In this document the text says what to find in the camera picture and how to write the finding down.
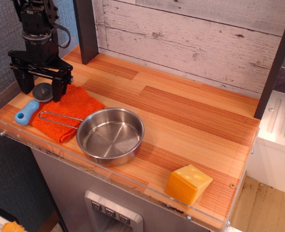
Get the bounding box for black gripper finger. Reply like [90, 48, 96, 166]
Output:
[52, 78, 67, 102]
[13, 69, 34, 94]

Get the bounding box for clear acrylic table guard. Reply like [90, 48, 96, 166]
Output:
[0, 36, 260, 230]

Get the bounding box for stainless steel pan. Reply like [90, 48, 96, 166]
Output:
[38, 107, 145, 167]

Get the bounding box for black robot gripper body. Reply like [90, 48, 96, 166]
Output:
[8, 40, 73, 84]

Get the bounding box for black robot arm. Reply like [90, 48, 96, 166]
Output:
[8, 0, 73, 102]

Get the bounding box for orange knitted cloth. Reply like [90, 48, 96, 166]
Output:
[29, 85, 105, 143]

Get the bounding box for dark frame post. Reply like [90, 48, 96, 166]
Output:
[254, 30, 285, 119]
[73, 0, 99, 64]

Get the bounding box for yellow object bottom left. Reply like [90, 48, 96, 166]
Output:
[1, 221, 25, 232]

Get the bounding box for grey toy fridge cabinet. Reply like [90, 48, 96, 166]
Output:
[31, 149, 206, 232]

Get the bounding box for dark right frame post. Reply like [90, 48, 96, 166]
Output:
[254, 30, 285, 119]

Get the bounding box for dark left frame post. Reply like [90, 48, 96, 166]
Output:
[73, 0, 99, 64]

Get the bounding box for grey spoon with blue handle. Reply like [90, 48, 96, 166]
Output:
[14, 82, 53, 126]

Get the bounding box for yellow toy cheese wedge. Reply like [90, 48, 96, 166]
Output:
[165, 164, 213, 205]

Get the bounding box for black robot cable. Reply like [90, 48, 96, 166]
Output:
[51, 23, 71, 49]

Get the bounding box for white ribbed side unit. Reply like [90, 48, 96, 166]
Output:
[246, 91, 285, 192]

